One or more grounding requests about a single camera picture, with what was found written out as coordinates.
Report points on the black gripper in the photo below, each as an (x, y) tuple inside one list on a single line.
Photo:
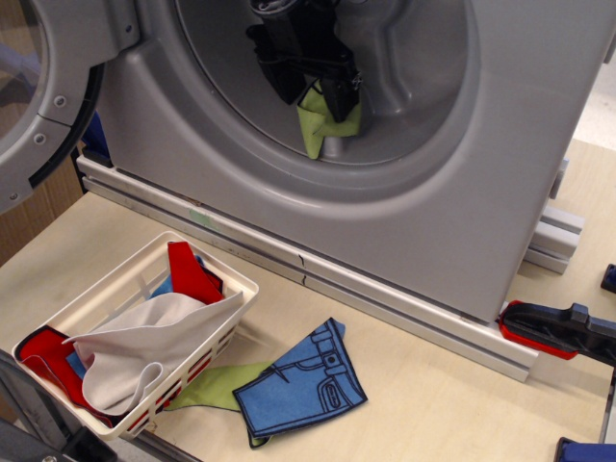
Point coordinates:
[(292, 42)]

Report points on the small green felt cloth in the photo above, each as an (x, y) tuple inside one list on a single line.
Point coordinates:
[(316, 121)]

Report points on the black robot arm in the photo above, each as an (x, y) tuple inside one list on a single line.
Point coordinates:
[(289, 5)]

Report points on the grey toy washing machine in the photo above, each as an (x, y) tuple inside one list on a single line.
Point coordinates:
[(468, 108)]

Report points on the grey round machine door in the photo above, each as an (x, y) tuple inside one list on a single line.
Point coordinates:
[(41, 125)]

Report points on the white plastic laundry basket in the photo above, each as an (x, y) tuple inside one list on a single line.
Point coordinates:
[(123, 289)]

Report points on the blue clamp behind door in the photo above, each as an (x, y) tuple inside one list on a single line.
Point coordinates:
[(25, 68)]

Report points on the beige cloth in basket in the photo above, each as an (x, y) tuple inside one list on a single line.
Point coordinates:
[(129, 356)]

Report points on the blue felt jeans shorts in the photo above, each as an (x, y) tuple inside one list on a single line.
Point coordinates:
[(314, 382)]

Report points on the green felt cloth on table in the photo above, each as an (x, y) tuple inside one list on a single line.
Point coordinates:
[(214, 387)]

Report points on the red black clamp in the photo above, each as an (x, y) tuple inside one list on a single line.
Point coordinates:
[(564, 333)]

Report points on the black blue clamp edge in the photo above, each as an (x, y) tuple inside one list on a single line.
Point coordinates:
[(608, 282)]

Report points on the red felt garment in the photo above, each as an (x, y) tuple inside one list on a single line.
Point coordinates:
[(45, 350)]

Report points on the blue black clamp corner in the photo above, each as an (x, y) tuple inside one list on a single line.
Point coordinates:
[(568, 450)]

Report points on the short aluminium rail right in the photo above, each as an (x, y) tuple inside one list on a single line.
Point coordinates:
[(555, 240)]

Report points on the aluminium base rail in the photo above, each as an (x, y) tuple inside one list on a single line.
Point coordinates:
[(479, 342)]

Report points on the grey metal frame corner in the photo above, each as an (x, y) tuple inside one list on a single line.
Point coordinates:
[(47, 432)]

